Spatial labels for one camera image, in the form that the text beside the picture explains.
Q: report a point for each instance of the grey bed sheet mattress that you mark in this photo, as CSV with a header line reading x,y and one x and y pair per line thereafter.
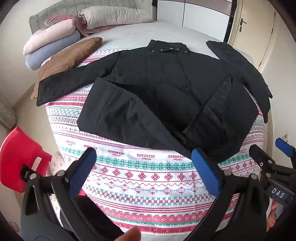
x,y
139,35

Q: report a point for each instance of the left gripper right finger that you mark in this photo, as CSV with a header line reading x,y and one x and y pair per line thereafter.
x,y
218,184

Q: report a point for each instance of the patterned knit-print blanket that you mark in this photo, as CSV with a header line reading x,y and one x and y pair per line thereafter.
x,y
158,190

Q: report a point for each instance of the black quilted coat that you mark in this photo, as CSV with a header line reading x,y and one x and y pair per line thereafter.
x,y
166,97

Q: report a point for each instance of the grey padded headboard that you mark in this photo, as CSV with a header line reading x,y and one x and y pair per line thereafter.
x,y
72,7

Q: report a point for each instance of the cream door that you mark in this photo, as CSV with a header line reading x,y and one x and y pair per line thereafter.
x,y
256,34

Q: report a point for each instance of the right hand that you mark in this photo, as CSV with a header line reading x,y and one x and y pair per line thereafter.
x,y
272,217

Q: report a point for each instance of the wall socket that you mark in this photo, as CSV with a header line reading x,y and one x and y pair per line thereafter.
x,y
285,137

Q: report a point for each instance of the left hand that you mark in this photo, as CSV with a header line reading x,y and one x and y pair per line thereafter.
x,y
132,234

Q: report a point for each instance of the red plastic stool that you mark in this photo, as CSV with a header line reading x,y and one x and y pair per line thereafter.
x,y
21,156

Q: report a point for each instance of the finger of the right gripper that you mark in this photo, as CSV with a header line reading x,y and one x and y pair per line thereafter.
x,y
286,148
260,159

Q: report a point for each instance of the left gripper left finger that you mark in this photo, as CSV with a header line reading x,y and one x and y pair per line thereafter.
x,y
66,186

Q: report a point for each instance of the white grey wardrobe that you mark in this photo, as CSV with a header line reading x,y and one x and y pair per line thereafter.
x,y
213,18

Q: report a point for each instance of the brown cushion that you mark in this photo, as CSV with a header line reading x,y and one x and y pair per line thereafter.
x,y
67,59

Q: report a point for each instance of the mauve pillow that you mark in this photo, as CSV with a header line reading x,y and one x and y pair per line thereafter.
x,y
80,26

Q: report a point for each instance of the door handle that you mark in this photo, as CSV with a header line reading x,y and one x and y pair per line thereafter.
x,y
241,23

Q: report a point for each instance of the blue-grey folded duvet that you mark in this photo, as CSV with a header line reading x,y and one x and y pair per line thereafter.
x,y
36,58

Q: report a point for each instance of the beige pillow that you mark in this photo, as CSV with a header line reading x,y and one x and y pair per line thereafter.
x,y
101,16

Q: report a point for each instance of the pink folded duvet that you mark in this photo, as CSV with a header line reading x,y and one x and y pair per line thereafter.
x,y
45,36

